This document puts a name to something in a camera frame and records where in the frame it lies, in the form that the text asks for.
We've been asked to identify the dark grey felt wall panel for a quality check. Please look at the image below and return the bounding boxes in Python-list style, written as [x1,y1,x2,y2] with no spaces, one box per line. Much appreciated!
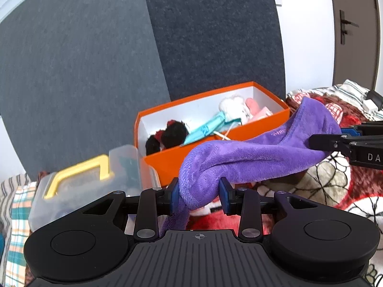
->
[141,0,288,103]

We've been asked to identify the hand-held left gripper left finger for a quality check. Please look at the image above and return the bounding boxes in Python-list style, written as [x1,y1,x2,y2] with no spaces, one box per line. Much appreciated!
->
[81,177,181,243]

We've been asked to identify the brown door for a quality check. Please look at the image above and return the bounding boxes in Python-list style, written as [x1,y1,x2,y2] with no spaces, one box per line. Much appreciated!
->
[327,0,383,89]

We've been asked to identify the black door handle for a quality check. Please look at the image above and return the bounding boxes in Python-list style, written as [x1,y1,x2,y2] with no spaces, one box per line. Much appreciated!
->
[339,10,360,45]

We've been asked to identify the purple fleece cloth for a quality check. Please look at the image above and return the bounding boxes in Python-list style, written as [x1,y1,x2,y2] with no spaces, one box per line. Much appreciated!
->
[158,97,342,238]

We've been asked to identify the black fluffy pompom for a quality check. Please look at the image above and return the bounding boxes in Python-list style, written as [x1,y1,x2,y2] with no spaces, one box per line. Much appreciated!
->
[162,120,190,149]
[145,130,166,156]

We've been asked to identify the pink plush cloth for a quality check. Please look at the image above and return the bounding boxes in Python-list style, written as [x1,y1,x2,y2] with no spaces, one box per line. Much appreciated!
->
[245,97,273,123]

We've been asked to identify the red floral printed blanket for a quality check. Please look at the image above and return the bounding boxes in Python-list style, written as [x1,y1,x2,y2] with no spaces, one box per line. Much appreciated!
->
[188,88,383,287]

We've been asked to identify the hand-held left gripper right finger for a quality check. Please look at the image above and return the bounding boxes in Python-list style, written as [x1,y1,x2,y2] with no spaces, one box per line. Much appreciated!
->
[219,176,319,243]

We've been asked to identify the clear plastic storage box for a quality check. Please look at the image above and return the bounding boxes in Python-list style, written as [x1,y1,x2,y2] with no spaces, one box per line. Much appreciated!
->
[28,144,162,237]

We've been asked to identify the orange cardboard box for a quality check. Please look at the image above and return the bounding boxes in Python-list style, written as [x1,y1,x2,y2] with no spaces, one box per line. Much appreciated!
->
[134,81,291,187]

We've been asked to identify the black power adapter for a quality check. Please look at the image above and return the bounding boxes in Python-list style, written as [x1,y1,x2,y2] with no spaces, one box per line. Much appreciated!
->
[366,90,383,111]

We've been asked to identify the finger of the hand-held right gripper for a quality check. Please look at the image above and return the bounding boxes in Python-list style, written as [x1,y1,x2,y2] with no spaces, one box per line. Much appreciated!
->
[340,121,383,138]
[308,133,356,157]

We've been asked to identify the plaid bed sheet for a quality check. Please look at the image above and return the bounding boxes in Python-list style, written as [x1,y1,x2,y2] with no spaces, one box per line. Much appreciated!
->
[6,182,40,287]

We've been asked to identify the white plush toy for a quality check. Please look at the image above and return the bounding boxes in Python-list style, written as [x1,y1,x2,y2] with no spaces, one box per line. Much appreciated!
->
[219,95,255,124]

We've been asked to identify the blue face mask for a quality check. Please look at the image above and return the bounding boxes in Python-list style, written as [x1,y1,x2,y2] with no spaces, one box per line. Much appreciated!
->
[183,110,243,145]

